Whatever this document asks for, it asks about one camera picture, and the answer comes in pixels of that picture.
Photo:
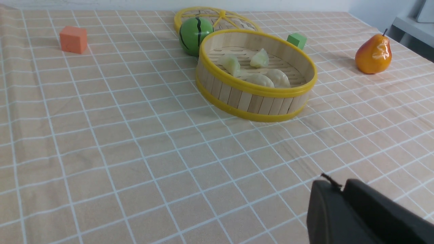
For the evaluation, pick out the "green dumpling front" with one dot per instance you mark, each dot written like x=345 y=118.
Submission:
x=260 y=59

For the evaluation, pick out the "bamboo steamer lid yellow rim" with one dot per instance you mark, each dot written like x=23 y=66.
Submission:
x=220 y=18

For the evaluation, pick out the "green dumpling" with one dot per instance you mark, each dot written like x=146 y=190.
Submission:
x=231 y=64
x=260 y=59

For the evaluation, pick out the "grey side table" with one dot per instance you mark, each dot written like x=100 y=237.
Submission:
x=413 y=33

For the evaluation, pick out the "white dumpling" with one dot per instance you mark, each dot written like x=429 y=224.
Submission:
x=279 y=78
x=260 y=79

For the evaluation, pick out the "green toy watermelon ball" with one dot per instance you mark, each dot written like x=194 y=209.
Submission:
x=192 y=32

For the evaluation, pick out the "orange foam cube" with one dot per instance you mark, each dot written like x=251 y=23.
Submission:
x=73 y=39

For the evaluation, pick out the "orange toy pear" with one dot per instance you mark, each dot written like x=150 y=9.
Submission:
x=375 y=55

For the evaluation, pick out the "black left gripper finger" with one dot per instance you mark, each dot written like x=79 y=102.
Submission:
x=358 y=214

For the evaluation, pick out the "bamboo steamer tray yellow rim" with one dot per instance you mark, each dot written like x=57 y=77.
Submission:
x=249 y=101

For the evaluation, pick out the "green foam cube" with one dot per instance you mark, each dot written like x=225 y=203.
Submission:
x=297 y=40

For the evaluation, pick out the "beige checkered tablecloth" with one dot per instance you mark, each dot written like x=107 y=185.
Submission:
x=117 y=146

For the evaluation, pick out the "white dumpling front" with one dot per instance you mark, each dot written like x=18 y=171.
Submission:
x=260 y=79

